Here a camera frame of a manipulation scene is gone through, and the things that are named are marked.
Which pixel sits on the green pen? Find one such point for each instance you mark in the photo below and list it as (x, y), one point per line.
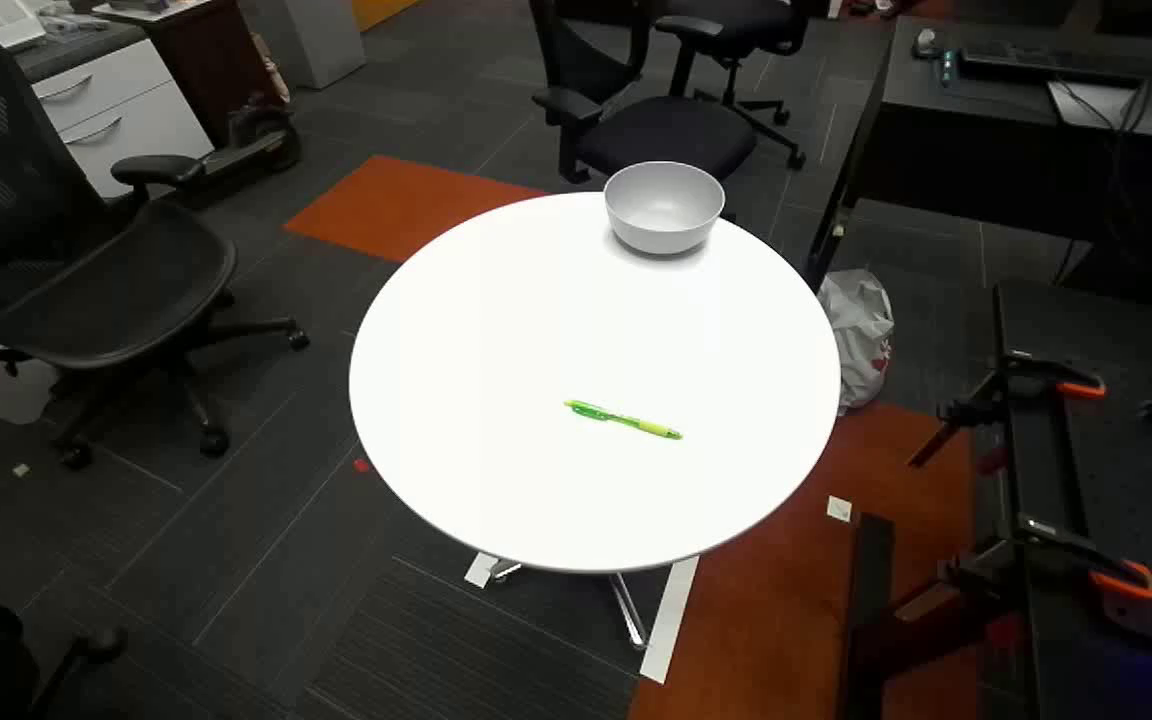
(619, 419)

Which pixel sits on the white bowl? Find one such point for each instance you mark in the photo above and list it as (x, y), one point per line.
(662, 204)

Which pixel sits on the round white table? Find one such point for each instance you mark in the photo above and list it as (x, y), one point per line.
(550, 398)

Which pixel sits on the white plastic bag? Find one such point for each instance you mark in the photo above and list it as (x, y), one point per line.
(862, 321)

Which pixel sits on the far black office chair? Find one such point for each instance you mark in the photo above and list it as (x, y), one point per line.
(728, 32)

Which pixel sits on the white drawer cabinet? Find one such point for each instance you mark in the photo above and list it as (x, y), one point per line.
(110, 98)

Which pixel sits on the black side table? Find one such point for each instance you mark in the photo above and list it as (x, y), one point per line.
(1080, 466)

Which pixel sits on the black mesh office chair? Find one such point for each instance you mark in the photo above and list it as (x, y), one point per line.
(104, 291)

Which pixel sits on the black keyboard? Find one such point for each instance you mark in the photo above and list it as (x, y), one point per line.
(1050, 63)

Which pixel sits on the orange-handled clamp upper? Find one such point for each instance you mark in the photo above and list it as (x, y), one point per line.
(1013, 373)

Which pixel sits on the orange-handled clamp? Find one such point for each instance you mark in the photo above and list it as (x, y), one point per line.
(1013, 373)
(992, 568)

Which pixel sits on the orange-handled clamp lower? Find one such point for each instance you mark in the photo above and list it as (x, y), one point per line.
(992, 568)

